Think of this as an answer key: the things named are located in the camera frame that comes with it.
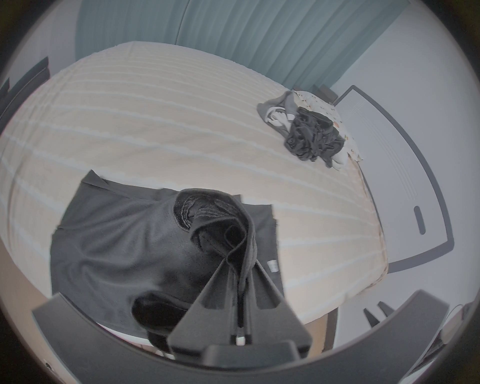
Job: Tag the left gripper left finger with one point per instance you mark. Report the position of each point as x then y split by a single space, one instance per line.
213 318

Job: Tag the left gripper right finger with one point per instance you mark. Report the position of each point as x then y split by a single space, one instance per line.
273 322

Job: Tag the black T-shirt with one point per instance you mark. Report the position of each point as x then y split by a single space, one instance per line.
131 243

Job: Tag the pile of clothes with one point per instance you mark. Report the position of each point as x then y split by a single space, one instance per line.
311 135

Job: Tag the bed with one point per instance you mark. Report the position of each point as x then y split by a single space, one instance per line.
168 123

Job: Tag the white printed pillow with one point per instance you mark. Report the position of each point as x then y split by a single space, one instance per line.
345 127

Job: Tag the grey bedside table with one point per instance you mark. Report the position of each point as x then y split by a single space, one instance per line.
324 93

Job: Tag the blue-green curtain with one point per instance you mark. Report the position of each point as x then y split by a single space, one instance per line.
127 22
281 33

